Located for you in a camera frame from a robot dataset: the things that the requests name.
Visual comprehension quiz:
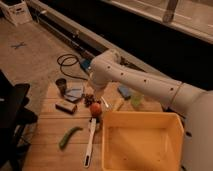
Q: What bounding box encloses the dark grape bunch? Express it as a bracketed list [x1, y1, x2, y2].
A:
[84, 94, 101, 107]

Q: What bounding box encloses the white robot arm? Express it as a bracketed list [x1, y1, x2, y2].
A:
[89, 49, 213, 171]

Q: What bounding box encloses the green plastic cup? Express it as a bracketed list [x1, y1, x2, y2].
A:
[131, 94, 143, 108]

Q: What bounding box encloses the dark metal cup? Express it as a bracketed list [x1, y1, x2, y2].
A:
[55, 78, 67, 96]

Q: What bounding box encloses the metal spoon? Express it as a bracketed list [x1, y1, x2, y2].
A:
[101, 97, 109, 108]

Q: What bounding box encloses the blue sponge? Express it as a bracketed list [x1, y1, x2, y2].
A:
[118, 85, 131, 100]

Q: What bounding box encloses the yellow banana piece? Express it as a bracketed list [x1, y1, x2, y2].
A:
[113, 98, 124, 111]

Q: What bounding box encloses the red apple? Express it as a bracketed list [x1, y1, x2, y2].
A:
[89, 102, 102, 117]

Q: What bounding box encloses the blue power box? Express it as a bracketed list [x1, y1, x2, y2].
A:
[80, 59, 91, 72]

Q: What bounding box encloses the brown rectangular block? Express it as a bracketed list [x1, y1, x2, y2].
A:
[55, 101, 77, 114]

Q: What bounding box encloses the yellow plastic bin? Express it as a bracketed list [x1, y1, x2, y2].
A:
[102, 111, 184, 171]

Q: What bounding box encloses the green chili pepper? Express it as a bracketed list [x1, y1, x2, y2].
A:
[59, 126, 83, 150]

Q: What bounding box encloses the black chair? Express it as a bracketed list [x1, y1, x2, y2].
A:
[0, 69, 38, 171]

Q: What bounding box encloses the white storage box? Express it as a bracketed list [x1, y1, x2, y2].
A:
[0, 0, 32, 26]

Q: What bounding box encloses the black cable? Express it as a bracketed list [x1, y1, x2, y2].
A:
[56, 53, 91, 83]

